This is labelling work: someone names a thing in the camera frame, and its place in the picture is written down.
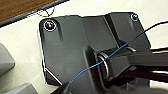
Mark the black robot torso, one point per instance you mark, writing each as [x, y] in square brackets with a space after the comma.
[133, 65]

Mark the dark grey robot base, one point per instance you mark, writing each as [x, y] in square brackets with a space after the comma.
[66, 43]

